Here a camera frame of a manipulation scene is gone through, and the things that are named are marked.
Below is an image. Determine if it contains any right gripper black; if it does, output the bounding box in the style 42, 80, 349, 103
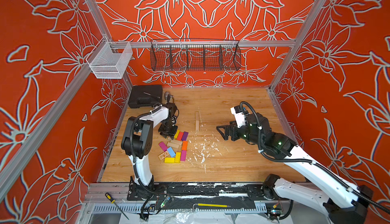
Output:
218, 118, 265, 147

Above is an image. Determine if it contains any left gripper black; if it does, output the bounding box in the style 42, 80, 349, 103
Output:
158, 120, 178, 139

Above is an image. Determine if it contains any natural wood block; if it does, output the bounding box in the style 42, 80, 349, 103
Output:
167, 142, 181, 149
196, 120, 200, 132
170, 139, 183, 145
195, 111, 201, 123

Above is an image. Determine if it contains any yellow block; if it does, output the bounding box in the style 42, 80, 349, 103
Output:
174, 130, 180, 139
164, 158, 175, 164
174, 152, 181, 163

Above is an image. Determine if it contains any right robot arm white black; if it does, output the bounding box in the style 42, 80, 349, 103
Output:
216, 101, 390, 224

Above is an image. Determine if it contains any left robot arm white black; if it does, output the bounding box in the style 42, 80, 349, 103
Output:
121, 102, 178, 199

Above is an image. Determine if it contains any red block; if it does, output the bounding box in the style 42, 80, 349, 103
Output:
177, 132, 184, 141

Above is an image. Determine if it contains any magenta block left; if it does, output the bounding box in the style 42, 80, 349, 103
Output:
158, 142, 168, 152

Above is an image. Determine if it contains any magenta block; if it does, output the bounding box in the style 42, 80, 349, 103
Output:
180, 150, 187, 162
158, 142, 168, 152

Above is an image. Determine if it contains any purple block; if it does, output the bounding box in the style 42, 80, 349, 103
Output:
181, 132, 189, 141

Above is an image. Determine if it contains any orange block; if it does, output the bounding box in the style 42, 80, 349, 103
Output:
181, 141, 188, 151

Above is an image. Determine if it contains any blue block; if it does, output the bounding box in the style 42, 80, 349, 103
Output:
167, 147, 176, 158

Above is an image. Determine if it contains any printed wooden block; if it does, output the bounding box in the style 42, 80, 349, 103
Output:
158, 151, 170, 160

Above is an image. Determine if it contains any magenta block lower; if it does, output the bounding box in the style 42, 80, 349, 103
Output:
180, 150, 187, 162

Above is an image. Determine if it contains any metal ball valve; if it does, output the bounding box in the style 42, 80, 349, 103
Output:
164, 91, 174, 103

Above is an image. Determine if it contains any black plastic tool case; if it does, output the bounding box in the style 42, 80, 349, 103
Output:
128, 85, 163, 108

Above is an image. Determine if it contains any yellow pencil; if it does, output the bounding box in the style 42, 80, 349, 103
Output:
197, 203, 230, 208

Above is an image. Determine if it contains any yellow black screwdriver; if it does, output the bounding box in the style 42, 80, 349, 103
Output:
105, 193, 129, 220

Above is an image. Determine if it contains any white mesh basket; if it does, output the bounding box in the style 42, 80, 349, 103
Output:
86, 36, 133, 79

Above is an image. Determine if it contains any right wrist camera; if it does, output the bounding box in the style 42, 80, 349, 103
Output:
231, 105, 248, 128

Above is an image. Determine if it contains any black wire basket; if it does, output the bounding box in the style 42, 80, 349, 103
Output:
150, 38, 242, 72

